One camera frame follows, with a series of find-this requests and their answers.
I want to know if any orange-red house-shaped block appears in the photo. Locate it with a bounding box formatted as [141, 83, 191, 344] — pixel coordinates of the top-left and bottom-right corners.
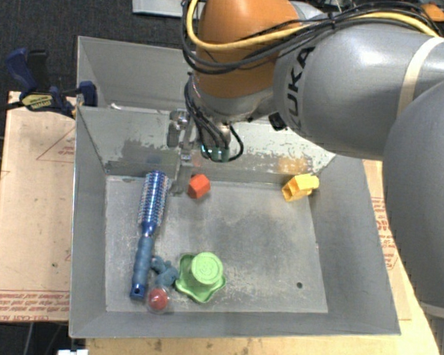
[186, 172, 213, 201]

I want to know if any blue round hairbrush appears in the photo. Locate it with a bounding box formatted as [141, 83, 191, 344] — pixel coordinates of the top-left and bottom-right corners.
[129, 168, 172, 304]

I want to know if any blue-grey small toy figure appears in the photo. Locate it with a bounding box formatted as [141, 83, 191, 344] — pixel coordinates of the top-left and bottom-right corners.
[148, 255, 182, 288]

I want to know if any grey metal bin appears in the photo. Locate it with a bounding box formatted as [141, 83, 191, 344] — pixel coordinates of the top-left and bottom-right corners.
[52, 35, 426, 355]

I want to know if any green star-base cup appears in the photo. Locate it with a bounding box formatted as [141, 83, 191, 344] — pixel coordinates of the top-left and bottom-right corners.
[172, 249, 230, 306]

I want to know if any red ball in clear shell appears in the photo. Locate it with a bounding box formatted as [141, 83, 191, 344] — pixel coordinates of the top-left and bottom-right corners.
[144, 284, 174, 316]

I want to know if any yellow plastic block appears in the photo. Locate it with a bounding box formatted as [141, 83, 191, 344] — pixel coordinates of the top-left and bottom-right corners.
[279, 170, 321, 205]

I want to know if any brown cardboard board, red print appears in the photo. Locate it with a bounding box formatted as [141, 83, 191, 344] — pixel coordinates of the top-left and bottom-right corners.
[0, 90, 430, 355]

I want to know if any black cylinder on white bracket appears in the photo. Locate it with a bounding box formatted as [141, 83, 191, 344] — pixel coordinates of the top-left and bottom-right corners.
[267, 111, 291, 133]

